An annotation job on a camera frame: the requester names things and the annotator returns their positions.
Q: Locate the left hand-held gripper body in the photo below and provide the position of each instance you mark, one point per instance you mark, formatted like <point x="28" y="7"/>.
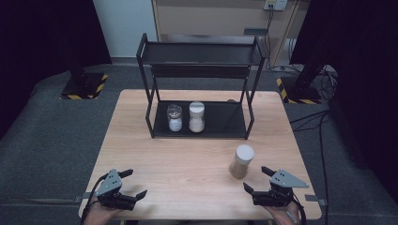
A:
<point x="109" y="186"/>

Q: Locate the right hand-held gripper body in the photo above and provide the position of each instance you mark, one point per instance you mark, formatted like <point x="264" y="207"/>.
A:
<point x="284" y="180"/>

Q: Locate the black metal two-tier rack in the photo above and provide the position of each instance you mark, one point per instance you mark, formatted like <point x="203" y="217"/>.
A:
<point x="223" y="120"/>

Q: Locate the glass jar with metal lid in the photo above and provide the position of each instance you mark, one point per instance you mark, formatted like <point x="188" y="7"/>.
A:
<point x="175" y="120"/>

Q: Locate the white-lid jar of white powder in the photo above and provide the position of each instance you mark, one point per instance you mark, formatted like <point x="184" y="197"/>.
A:
<point x="196" y="118"/>

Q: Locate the person's left hand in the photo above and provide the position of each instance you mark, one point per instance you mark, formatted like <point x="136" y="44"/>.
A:
<point x="98" y="215"/>

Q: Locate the person's right hand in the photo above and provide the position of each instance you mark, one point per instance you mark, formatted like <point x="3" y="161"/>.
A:
<point x="284" y="215"/>

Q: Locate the white-lid jar of brown powder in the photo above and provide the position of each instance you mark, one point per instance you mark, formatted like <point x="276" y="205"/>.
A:
<point x="241" y="161"/>

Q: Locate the small dark round knob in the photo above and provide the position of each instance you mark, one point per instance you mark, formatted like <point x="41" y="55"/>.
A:
<point x="231" y="100"/>

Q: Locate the black stand with striped base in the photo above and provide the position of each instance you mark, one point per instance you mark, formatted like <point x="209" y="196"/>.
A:
<point x="83" y="86"/>
<point x="300" y="92"/>

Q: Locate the grey label on cabinet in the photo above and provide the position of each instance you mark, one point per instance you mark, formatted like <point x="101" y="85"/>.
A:
<point x="255" y="31"/>

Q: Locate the dark curtain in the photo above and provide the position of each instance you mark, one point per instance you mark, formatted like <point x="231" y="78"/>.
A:
<point x="363" y="62"/>
<point x="37" y="47"/>

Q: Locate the beige wooden cabinet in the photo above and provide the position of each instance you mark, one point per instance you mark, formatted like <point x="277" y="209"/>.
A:
<point x="212" y="18"/>

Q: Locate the grey metal table bracket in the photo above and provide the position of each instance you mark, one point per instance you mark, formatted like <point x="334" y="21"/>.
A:
<point x="315" y="198"/>

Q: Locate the white wall power outlet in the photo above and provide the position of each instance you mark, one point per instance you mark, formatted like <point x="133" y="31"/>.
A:
<point x="276" y="4"/>

